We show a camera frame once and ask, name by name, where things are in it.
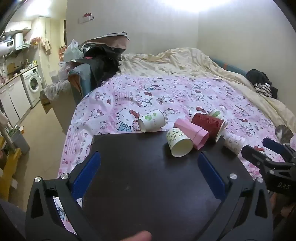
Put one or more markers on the black white striped garment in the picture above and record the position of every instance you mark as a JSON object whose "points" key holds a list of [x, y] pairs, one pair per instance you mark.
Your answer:
{"points": [[263, 89]]}

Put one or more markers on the cream cup with green pattern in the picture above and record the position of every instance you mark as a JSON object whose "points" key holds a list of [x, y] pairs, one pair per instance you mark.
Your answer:
{"points": [[179, 143]]}

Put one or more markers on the yellow stool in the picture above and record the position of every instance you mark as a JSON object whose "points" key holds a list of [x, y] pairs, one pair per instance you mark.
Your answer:
{"points": [[9, 169]]}

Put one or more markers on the pink paper cup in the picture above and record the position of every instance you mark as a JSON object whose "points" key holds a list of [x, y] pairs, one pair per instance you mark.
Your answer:
{"points": [[190, 133]]}

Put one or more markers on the white wall cabinet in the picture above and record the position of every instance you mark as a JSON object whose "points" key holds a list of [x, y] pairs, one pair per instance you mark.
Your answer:
{"points": [[18, 26]]}

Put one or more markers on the hanging beige cloth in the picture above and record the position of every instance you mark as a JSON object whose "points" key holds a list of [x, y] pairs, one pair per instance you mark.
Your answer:
{"points": [[47, 45]]}

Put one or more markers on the white washing machine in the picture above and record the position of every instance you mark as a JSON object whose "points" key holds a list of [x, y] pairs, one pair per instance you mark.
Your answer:
{"points": [[32, 84]]}

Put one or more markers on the person's left hand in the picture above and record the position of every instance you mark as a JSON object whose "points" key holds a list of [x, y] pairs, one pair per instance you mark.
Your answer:
{"points": [[140, 236]]}

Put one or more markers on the cream duvet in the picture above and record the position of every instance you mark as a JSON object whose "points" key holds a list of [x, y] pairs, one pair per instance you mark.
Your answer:
{"points": [[175, 62]]}

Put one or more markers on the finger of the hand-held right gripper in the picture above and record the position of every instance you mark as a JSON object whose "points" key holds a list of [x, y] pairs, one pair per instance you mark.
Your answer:
{"points": [[275, 144], [253, 155]]}

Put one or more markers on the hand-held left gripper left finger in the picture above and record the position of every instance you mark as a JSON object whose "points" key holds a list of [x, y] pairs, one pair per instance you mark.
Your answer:
{"points": [[89, 172]]}

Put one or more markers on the cardboard box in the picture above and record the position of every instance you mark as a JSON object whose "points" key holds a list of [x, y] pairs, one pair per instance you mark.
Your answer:
{"points": [[45, 102]]}

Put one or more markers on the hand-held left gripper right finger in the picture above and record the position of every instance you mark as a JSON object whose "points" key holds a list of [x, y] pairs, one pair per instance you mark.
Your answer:
{"points": [[211, 177]]}

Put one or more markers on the blue mattress edge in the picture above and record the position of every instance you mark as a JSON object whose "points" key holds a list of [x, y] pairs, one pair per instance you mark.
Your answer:
{"points": [[231, 67]]}

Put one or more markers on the white water heater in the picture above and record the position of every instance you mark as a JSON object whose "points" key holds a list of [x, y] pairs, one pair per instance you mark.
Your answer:
{"points": [[10, 42]]}

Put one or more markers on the white cup with green print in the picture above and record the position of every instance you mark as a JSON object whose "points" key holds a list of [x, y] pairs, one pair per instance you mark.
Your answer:
{"points": [[151, 120]]}

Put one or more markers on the grey bin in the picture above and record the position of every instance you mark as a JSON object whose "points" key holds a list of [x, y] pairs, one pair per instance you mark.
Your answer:
{"points": [[21, 141]]}

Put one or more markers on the small white cup green print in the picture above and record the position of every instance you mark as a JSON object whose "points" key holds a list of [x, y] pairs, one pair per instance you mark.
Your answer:
{"points": [[216, 113]]}

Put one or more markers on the pile of black clothes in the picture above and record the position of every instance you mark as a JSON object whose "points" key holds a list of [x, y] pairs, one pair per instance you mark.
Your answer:
{"points": [[101, 62]]}

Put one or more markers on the white cup with pink print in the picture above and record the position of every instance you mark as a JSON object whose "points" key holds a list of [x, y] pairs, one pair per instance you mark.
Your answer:
{"points": [[234, 142]]}

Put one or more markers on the red ribbed paper cup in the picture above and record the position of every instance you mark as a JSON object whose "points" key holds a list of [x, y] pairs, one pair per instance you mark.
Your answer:
{"points": [[208, 124]]}

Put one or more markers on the pink cartoon printed bed sheet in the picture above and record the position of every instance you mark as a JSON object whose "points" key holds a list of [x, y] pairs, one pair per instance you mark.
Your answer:
{"points": [[161, 97]]}

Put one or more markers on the pink brown cloth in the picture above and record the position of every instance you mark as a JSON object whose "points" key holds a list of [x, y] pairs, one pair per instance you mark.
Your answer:
{"points": [[108, 40]]}

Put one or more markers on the red white wall sticker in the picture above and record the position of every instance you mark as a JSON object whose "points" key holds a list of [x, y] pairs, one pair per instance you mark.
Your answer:
{"points": [[86, 17]]}

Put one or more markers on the white kitchen base cabinets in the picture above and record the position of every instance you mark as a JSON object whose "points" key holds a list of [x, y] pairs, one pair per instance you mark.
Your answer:
{"points": [[13, 99]]}

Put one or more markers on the grey brown furry cat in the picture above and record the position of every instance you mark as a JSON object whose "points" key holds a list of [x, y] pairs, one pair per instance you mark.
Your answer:
{"points": [[284, 134]]}

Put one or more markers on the white plastic bag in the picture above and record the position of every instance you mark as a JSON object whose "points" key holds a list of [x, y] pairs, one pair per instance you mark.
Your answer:
{"points": [[72, 51]]}

